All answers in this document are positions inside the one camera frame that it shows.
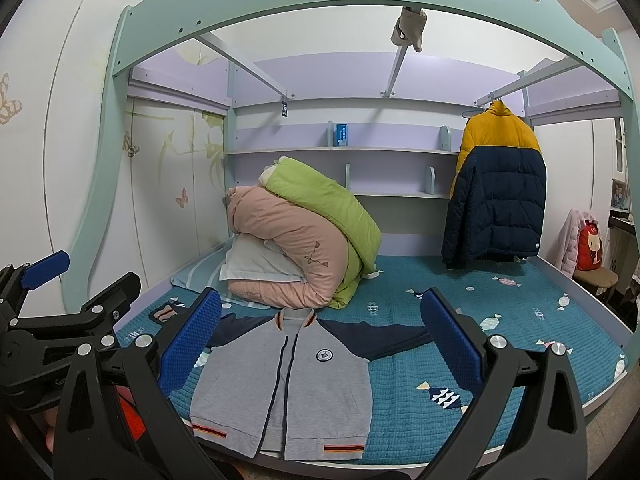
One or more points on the grey and navy jacket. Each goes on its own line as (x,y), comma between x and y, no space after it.
(289,382)

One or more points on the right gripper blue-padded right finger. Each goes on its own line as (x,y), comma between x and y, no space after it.
(547,439)

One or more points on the green folded duvet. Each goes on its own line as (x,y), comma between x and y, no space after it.
(308,188)

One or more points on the pink folded duvet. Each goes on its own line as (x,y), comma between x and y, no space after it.
(313,243)

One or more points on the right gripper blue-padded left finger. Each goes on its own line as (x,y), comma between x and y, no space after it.
(115,419)

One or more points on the red bag on chair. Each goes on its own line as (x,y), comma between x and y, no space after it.
(589,256)

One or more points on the white pillow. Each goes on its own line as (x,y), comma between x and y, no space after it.
(253,259)

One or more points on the grey cloth hanging on rail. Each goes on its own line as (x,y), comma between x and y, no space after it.
(409,28)

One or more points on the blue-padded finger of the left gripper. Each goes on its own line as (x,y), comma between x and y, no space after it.
(102,304)
(18,281)

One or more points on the wooden chair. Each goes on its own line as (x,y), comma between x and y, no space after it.
(600,282)

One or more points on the blue box on shelf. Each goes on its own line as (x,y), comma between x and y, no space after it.
(340,135)

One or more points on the pink jacket on chair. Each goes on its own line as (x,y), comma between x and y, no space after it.
(565,255)

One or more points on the yellow and navy puffer jacket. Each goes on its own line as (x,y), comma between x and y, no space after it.
(498,195)

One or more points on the teal quilted bed cover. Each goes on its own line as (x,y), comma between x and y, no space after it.
(385,380)

